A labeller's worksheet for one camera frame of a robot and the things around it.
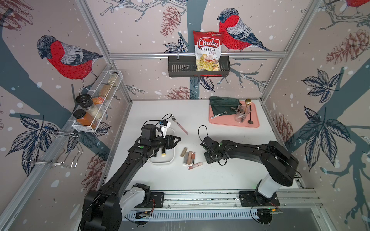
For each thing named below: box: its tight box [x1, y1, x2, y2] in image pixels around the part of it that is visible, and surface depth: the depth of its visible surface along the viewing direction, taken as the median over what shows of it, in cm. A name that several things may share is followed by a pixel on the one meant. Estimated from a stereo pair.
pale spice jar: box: [107, 71, 120, 88], surface depth 87 cm
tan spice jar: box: [99, 84, 113, 98], surface depth 80 cm
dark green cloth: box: [209, 96, 242, 116], surface depth 119 cm
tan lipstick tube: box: [186, 150, 193, 165], surface depth 89 cm
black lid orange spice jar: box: [73, 108, 94, 126], surface depth 63 cm
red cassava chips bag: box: [193, 30, 224, 72], surface depth 85 cm
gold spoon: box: [243, 98, 252, 114], surface depth 103 cm
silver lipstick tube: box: [183, 151, 189, 165], surface depth 90 cm
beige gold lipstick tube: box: [180, 147, 188, 158], surface depth 92 cm
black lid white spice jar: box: [75, 93, 103, 120], surface depth 65 cm
